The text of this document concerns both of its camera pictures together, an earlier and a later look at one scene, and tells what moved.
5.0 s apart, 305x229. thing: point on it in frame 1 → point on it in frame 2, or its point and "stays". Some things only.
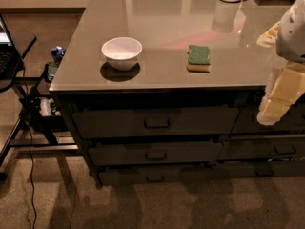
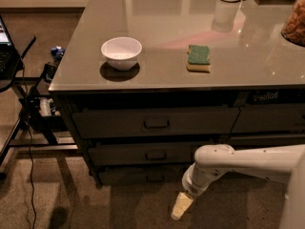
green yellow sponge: x=198 y=58 stays
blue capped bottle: x=57 y=52 stays
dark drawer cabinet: x=164 y=85 stays
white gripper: x=293 y=37 → x=191 y=183
